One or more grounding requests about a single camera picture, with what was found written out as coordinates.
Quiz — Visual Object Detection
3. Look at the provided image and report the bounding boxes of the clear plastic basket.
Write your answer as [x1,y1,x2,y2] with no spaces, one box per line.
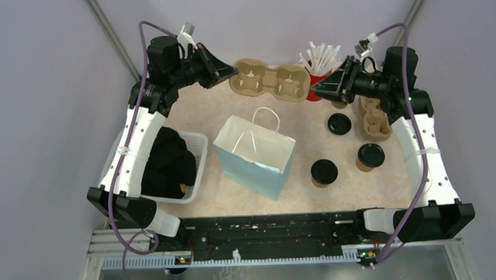
[96,129,212,207]

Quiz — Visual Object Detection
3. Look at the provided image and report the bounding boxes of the black cloth in basket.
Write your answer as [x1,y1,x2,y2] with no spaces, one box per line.
[141,127,197,199]

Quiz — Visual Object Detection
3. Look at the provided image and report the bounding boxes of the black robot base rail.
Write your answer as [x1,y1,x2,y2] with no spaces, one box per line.
[156,211,389,262]

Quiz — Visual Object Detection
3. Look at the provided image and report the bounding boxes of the white toothed cable rail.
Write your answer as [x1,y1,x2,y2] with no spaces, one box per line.
[102,249,360,269]

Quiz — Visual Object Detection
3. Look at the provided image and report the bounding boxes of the cardboard cup carrier tray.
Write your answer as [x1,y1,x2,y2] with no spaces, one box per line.
[358,96,393,142]

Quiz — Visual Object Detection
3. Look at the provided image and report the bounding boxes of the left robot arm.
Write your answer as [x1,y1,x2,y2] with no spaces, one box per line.
[87,35,238,251]

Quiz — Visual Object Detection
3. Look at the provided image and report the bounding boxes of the light blue paper bag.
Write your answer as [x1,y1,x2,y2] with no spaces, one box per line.
[213,106,296,201]

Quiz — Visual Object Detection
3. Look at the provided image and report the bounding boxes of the black plastic cup lid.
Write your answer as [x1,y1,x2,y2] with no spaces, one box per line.
[357,143,386,169]

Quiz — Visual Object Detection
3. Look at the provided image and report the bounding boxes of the stack of black lids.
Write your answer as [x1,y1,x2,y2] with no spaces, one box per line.
[327,113,352,136]

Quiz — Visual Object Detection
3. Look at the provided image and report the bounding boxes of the single cardboard cup carrier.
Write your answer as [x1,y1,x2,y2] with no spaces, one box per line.
[228,58,311,102]

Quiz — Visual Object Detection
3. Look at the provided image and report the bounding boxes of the white wrapped straws bundle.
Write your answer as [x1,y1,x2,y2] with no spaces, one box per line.
[299,41,341,77]

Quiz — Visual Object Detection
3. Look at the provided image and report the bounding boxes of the brown paper coffee cup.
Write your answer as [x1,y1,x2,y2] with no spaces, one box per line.
[355,159,373,172]

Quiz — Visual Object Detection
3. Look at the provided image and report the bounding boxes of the red ribbed straw cup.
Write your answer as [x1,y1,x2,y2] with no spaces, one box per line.
[304,62,334,103]

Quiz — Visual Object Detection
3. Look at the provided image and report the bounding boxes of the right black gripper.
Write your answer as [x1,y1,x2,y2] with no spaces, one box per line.
[309,54,391,106]

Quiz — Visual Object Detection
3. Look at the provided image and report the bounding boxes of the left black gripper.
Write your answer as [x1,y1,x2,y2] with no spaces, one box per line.
[169,40,239,90]

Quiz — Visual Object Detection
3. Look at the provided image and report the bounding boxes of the stacked brown paper cups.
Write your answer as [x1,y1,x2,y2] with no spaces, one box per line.
[332,101,348,110]

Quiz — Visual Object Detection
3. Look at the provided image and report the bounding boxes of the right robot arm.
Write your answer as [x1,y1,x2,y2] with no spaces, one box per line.
[311,46,475,243]

